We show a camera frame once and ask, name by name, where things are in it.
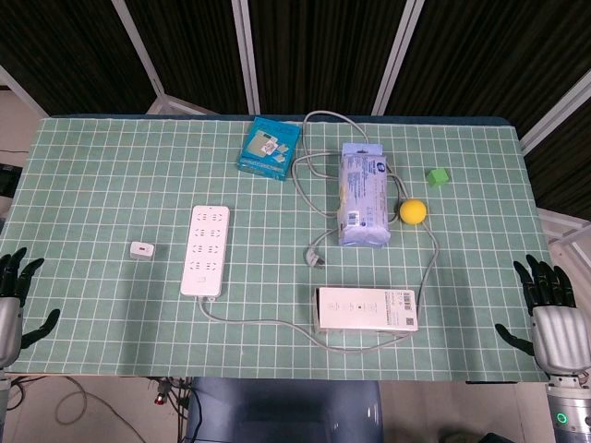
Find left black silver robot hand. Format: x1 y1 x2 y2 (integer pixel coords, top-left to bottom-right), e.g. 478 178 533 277
0 247 61 370

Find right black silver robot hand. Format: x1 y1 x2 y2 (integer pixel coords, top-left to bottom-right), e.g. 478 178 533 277
494 253 591 376

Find small white adapter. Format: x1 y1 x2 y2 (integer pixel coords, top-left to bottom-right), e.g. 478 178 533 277
129 240 157 262

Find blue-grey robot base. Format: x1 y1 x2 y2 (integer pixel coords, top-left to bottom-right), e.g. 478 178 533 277
184 377 384 443

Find white power strip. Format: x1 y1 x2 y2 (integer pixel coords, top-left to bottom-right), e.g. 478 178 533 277
179 205 231 297

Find green grid tablecloth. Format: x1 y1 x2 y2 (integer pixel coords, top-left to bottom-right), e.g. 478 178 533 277
2 115 550 383

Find yellow ball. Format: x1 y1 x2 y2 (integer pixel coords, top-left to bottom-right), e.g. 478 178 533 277
399 198 429 227

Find white desk lamp box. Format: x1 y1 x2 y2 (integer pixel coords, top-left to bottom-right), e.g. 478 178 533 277
313 286 420 335

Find green cube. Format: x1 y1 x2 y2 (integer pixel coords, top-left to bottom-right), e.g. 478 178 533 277
425 168 450 189

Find light blue tissue pack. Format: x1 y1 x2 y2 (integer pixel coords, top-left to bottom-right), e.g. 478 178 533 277
337 142 392 248

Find teal cardboard box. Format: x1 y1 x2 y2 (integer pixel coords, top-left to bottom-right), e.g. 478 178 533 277
236 116 301 182

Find black folding partition screen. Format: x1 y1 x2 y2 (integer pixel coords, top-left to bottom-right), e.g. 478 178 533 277
0 0 591 209

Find loose floor cables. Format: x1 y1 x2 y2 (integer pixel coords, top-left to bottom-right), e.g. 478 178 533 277
6 376 195 443

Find grey power strip cable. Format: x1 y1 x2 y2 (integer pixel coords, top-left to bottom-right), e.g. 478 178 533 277
197 110 440 354

